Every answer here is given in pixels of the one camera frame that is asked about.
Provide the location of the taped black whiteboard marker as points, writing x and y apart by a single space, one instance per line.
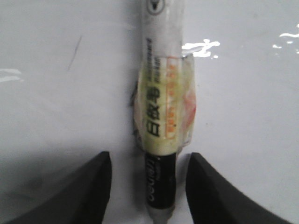
164 102

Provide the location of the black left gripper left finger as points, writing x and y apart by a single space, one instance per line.
83 201

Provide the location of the white whiteboard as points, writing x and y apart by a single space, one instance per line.
68 69

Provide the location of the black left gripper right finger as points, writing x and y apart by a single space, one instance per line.
212 199

